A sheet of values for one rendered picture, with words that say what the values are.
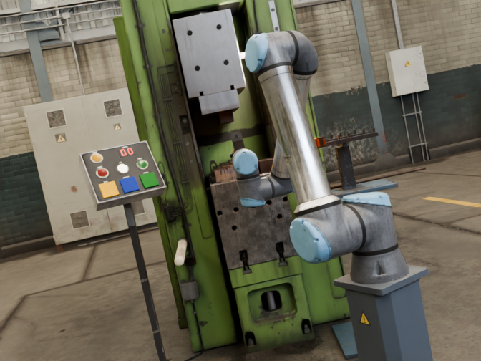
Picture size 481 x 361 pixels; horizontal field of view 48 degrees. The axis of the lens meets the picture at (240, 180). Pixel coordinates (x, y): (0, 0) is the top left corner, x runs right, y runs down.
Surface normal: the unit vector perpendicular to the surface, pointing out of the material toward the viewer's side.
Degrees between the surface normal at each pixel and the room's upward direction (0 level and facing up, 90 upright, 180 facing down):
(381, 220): 88
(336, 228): 76
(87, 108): 90
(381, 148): 90
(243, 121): 90
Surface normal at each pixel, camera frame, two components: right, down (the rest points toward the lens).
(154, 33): 0.07, 0.07
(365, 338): -0.83, 0.21
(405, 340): 0.51, -0.03
